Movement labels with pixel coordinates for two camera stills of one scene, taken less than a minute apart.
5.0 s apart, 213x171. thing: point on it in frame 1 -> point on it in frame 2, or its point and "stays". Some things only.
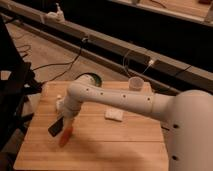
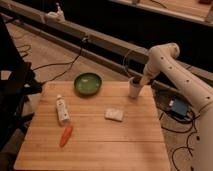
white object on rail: x=57 y=16 stays
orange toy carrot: x=65 y=136 stays
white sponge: x=113 y=114 stays
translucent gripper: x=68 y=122 -> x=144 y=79
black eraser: x=56 y=127 -> x=136 y=80
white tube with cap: x=59 y=104 stays
